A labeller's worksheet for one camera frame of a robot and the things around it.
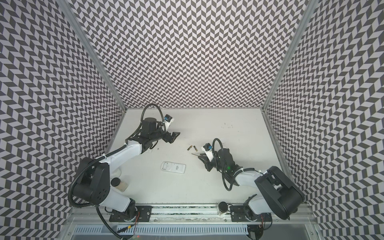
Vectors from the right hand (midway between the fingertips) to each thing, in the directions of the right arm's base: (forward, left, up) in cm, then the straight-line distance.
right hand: (200, 159), depth 85 cm
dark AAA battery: (+11, +3, -6) cm, 13 cm away
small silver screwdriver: (+5, +3, -3) cm, 7 cm away
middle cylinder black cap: (-24, -11, -1) cm, 26 cm away
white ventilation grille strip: (-32, +17, -6) cm, 37 cm away
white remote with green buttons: (-2, +16, -4) cm, 16 cm away
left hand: (+16, +15, +9) cm, 24 cm away
